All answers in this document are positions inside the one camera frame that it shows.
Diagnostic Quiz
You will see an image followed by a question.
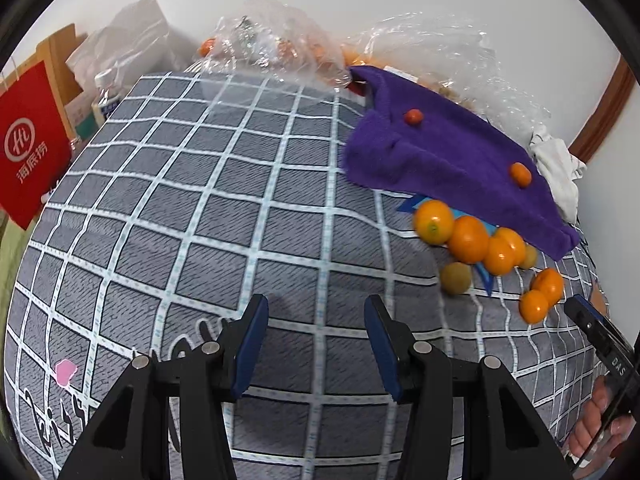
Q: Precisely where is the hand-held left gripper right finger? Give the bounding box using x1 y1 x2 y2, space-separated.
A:
363 294 576 480

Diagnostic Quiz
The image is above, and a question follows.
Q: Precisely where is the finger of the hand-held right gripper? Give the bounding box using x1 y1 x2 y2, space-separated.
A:
564 294 613 348

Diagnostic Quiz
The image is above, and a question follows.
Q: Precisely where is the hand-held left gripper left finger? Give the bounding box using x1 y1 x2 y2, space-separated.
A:
57 294 270 480

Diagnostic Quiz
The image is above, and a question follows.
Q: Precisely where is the oval mandarin orange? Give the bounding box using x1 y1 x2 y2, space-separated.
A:
447 215 491 265

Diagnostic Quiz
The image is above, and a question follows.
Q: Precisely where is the large orange with stem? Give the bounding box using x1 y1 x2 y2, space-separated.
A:
413 199 456 246

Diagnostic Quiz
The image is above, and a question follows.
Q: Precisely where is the person's right hand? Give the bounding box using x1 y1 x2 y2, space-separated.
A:
567 375 632 461

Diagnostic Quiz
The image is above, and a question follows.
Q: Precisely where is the grey checked bedsheet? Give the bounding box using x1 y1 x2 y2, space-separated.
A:
5 70 616 480

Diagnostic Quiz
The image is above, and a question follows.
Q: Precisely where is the white crumpled cloth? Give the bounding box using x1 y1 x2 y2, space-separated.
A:
529 126 588 223

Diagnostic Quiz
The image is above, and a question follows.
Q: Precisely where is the small mandarin orange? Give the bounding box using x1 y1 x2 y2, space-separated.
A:
509 162 533 188

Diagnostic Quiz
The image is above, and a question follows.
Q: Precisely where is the purple towel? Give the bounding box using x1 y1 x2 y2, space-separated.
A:
342 65 582 262

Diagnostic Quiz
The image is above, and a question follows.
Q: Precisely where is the red paper bag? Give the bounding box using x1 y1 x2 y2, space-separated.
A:
0 59 75 232

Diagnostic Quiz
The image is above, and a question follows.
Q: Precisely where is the white green carton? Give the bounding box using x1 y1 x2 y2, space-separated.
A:
64 91 103 141

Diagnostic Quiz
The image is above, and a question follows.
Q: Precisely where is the clear water bottle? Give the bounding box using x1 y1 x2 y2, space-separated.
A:
94 69 128 123

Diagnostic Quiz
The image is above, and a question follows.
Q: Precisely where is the large clear plastic bag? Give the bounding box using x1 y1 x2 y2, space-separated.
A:
342 12 553 133

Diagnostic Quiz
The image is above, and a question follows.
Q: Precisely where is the crumpled clear plastic bag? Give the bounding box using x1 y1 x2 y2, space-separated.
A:
215 0 353 88

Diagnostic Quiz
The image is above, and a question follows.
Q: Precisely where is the grey translucent plastic bag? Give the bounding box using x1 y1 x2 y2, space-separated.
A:
66 0 193 92

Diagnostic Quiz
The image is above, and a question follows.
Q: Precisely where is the brown cardboard box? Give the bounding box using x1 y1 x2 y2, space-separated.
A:
35 24 91 126

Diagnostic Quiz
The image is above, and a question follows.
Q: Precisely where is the brown wooden frame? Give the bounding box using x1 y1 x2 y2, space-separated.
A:
569 56 637 163

